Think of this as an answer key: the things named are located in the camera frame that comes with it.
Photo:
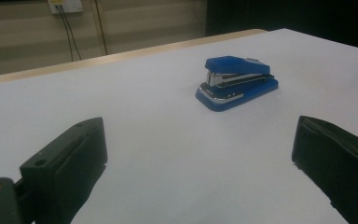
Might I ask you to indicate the white wall socket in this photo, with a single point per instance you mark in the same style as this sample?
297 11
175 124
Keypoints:
71 4

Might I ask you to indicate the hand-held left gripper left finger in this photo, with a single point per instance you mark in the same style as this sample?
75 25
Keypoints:
65 168

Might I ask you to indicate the black curtain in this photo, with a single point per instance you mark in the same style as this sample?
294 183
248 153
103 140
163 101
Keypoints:
292 15

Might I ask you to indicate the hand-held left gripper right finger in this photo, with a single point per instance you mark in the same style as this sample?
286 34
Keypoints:
335 165

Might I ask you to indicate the blue stapler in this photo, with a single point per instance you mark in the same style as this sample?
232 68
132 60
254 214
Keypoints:
230 65

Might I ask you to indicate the white table cover sheet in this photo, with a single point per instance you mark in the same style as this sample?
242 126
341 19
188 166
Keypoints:
167 155

